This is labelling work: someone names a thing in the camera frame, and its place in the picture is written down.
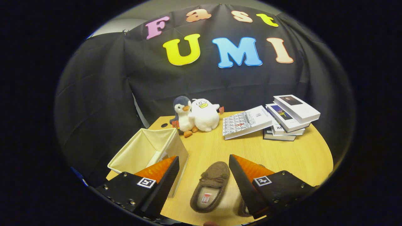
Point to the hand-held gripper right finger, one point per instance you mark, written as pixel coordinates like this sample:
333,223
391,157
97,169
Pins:
243,188

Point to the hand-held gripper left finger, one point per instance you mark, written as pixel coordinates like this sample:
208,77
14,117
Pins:
163,188

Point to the brown moccasin shoe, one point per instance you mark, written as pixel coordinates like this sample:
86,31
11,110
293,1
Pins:
213,175
242,209

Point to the beige fabric storage box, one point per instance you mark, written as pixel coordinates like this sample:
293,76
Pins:
141,150

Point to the grey patterned cover book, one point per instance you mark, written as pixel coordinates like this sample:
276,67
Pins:
245,122

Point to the thin white book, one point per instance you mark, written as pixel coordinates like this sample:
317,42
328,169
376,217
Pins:
282,131

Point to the grey penguin plush toy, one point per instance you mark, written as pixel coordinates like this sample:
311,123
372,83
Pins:
183,117

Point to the white duck plush toy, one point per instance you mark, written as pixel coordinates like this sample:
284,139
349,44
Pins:
204,117

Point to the white book blue photo cover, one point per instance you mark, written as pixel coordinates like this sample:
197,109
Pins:
284,117

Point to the white book dark photo cover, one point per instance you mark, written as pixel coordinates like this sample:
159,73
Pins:
298,110

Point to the black backdrop cloth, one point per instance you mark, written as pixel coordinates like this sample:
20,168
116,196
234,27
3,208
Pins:
110,94

